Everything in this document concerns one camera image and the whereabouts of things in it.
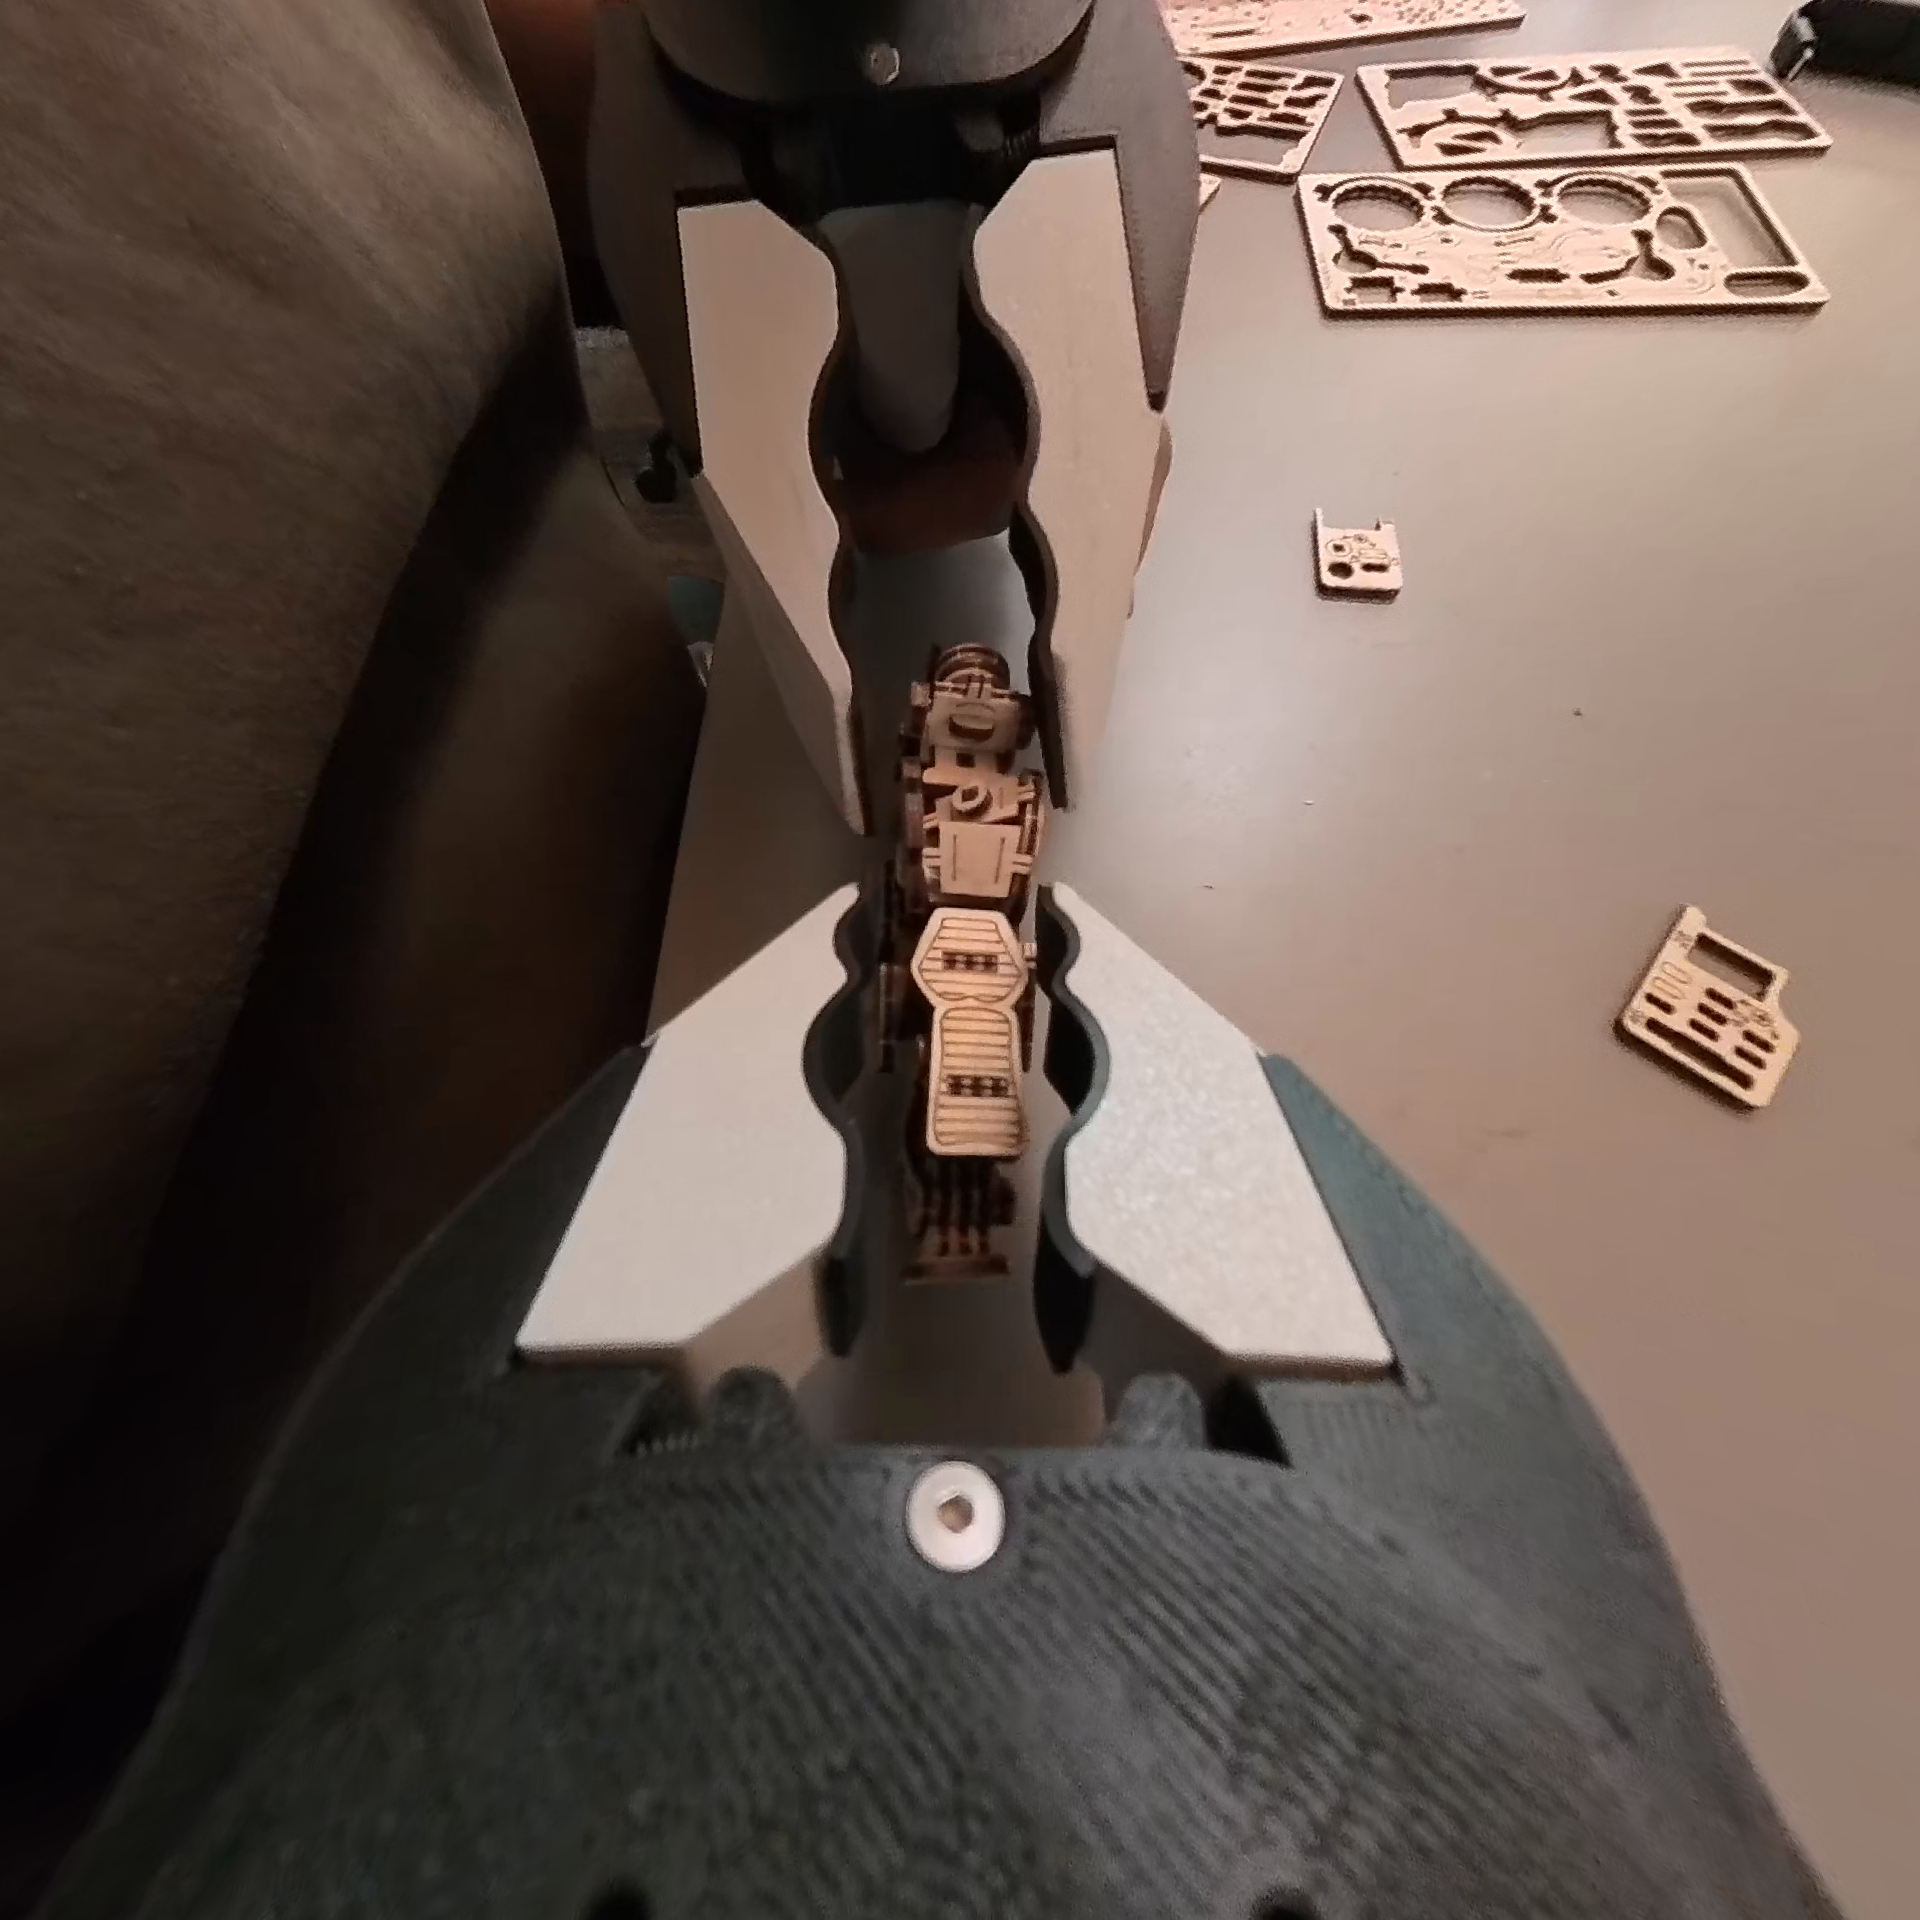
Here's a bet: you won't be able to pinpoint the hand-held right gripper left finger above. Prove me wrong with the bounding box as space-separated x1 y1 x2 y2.
512 882 875 1375

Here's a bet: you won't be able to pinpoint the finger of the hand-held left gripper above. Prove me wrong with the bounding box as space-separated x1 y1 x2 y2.
967 139 1176 811
675 195 875 837

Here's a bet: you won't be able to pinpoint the person's brown trousers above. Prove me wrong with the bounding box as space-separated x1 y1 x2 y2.
0 0 707 1920

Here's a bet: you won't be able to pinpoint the person's left hand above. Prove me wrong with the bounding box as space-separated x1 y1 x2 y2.
830 376 1028 553

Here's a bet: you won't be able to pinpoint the small wooden part sheet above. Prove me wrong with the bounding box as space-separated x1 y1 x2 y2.
1182 58 1346 186

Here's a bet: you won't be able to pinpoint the small wooden frame round holes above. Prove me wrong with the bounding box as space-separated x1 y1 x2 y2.
1313 506 1408 606

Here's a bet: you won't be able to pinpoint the wooden sheet with round cutouts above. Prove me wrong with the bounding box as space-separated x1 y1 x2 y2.
1294 160 1836 320

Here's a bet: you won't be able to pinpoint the wooden motorcycle model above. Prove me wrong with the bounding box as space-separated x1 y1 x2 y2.
873 640 1057 1287

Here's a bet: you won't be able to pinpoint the small slotted wooden part frame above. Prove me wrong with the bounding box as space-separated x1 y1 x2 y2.
1612 903 1801 1115

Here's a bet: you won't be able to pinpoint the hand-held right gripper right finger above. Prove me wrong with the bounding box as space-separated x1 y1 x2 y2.
1028 882 1408 1391

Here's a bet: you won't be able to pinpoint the grey desk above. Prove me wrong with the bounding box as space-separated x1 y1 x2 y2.
646 0 1920 1920

